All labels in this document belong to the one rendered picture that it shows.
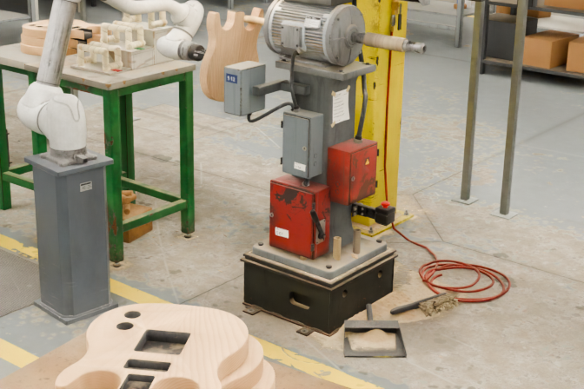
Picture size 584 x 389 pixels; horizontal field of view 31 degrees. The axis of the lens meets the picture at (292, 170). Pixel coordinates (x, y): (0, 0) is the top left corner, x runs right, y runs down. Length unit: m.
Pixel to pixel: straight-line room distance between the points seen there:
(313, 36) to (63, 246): 1.38
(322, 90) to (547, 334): 1.44
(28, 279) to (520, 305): 2.31
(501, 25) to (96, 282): 5.59
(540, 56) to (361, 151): 4.96
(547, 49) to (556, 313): 4.55
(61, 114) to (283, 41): 0.98
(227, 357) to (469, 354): 2.37
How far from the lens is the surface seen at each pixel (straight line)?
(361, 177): 4.42
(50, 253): 4.61
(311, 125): 4.29
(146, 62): 5.17
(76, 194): 4.46
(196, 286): 4.94
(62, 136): 4.44
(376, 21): 5.31
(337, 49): 4.27
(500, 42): 9.41
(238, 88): 4.29
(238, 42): 4.58
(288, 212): 4.44
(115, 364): 2.16
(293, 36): 4.33
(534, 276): 5.23
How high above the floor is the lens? 2.08
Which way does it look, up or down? 18 degrees down
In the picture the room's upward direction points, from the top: 1 degrees clockwise
